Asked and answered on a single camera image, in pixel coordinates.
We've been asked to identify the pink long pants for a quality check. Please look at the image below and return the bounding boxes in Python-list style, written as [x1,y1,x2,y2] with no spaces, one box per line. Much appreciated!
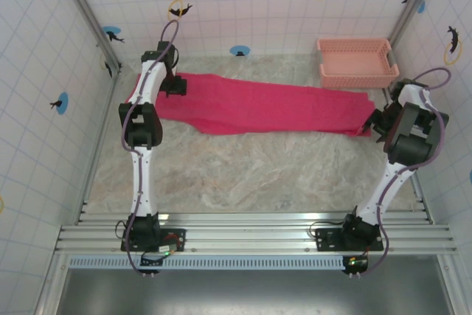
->
[125,71,377,138]

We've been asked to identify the pink plastic basket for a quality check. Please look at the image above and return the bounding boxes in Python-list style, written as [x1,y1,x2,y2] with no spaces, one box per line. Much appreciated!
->
[316,37,400,89]

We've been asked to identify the dolphin yellow ring sticker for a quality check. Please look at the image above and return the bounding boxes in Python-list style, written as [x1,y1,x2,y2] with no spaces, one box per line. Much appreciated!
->
[167,0,193,23]
[99,52,114,79]
[444,25,462,66]

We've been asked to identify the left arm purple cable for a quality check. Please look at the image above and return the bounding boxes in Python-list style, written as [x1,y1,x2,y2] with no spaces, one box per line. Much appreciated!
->
[123,19,181,277]

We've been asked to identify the aluminium frame post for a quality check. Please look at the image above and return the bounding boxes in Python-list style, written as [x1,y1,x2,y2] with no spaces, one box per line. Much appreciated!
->
[389,0,443,54]
[51,0,123,76]

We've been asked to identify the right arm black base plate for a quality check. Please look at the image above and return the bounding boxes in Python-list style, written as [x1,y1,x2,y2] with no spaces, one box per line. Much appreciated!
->
[316,225,385,253]

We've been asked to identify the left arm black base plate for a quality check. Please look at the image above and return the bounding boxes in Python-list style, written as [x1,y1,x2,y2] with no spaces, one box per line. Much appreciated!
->
[120,226,187,253]

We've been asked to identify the aluminium mounting rail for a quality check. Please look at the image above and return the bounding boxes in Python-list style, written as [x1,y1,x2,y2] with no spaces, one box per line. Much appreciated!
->
[54,212,460,257]

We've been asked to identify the slotted grey cable duct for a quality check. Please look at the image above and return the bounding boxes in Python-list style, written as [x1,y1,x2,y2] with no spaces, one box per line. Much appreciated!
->
[68,255,347,270]

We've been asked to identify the aluminium frame leg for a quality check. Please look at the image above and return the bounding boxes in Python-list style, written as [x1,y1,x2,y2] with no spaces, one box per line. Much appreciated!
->
[36,255,71,315]
[438,255,466,315]

